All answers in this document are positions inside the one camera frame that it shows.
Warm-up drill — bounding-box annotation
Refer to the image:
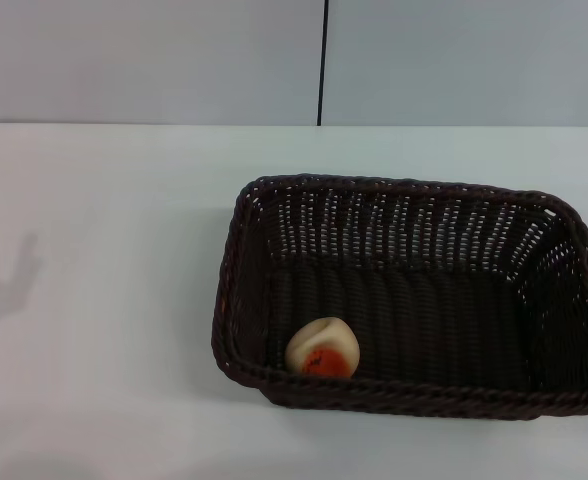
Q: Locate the cream bun with orange filling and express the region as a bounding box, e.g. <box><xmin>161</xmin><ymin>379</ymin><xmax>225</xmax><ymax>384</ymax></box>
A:
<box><xmin>284</xmin><ymin>317</ymin><xmax>361</xmax><ymax>380</ymax></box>

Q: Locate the black vertical wall strip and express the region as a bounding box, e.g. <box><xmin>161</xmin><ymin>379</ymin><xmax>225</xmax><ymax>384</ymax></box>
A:
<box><xmin>316</xmin><ymin>0</ymin><xmax>329</xmax><ymax>126</ymax></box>

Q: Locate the dark brown woven basket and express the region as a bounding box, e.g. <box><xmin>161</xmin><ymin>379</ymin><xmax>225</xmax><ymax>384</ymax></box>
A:
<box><xmin>209</xmin><ymin>173</ymin><xmax>588</xmax><ymax>421</ymax></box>

